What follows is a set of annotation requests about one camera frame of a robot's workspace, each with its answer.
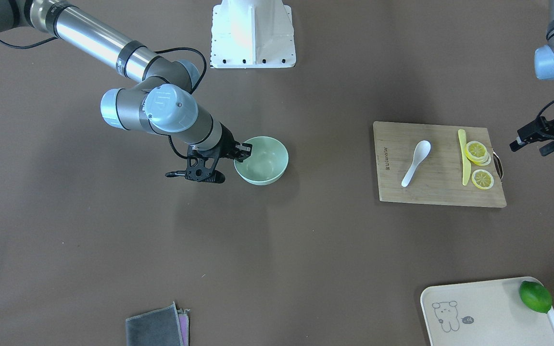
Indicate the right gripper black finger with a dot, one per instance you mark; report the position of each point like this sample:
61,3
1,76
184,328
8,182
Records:
242,152

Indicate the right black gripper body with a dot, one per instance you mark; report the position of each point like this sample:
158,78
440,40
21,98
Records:
228,141

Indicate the light green bowl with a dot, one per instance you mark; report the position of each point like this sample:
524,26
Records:
267,163

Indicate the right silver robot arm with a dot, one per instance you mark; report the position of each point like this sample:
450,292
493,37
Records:
158,94

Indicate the white ceramic spoon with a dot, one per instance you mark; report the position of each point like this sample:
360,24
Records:
420,153

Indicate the lemon slice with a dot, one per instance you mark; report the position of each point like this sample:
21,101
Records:
482,179
477,153

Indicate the yellow plastic knife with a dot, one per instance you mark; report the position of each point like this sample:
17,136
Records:
466,164

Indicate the wooden cutting board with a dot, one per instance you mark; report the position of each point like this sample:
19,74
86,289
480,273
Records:
438,179

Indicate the green lime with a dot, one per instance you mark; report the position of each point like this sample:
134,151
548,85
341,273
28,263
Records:
535,296

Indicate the grey folded cloth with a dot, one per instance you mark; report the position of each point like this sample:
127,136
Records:
169,326

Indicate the cream rabbit tray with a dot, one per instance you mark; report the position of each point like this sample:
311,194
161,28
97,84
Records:
484,313

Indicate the white pedestal column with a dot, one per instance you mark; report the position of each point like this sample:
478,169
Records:
252,34

